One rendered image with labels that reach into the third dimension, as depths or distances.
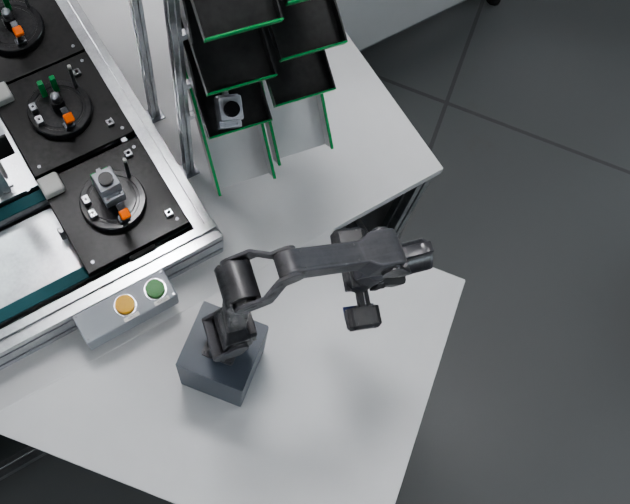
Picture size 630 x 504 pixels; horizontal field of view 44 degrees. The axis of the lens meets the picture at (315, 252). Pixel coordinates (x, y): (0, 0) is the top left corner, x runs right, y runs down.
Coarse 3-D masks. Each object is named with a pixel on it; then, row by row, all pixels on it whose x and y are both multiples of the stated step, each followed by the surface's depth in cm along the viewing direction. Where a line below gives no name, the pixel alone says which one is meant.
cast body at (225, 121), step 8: (216, 96) 148; (224, 96) 146; (232, 96) 146; (240, 96) 146; (216, 104) 149; (224, 104) 146; (232, 104) 145; (240, 104) 146; (216, 112) 150; (224, 112) 146; (232, 112) 145; (240, 112) 147; (224, 120) 146; (232, 120) 147; (240, 120) 150; (224, 128) 149; (232, 128) 152
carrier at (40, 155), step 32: (64, 64) 178; (0, 96) 172; (32, 96) 173; (64, 96) 173; (96, 96) 177; (32, 128) 172; (64, 128) 171; (96, 128) 174; (128, 128) 175; (32, 160) 170; (64, 160) 170
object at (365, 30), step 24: (336, 0) 244; (360, 0) 252; (384, 0) 261; (408, 0) 271; (432, 0) 282; (456, 0) 293; (360, 24) 267; (384, 24) 277; (408, 24) 288; (360, 48) 283
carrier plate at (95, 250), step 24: (72, 168) 170; (96, 168) 171; (120, 168) 171; (144, 168) 172; (72, 192) 168; (168, 192) 170; (72, 216) 166; (144, 216) 168; (72, 240) 164; (96, 240) 165; (120, 240) 165; (144, 240) 166; (96, 264) 163
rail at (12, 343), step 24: (192, 240) 169; (216, 240) 170; (144, 264) 166; (168, 264) 166; (192, 264) 175; (96, 288) 162; (120, 288) 163; (48, 312) 160; (72, 312) 160; (0, 336) 157; (24, 336) 157; (48, 336) 163; (0, 360) 159
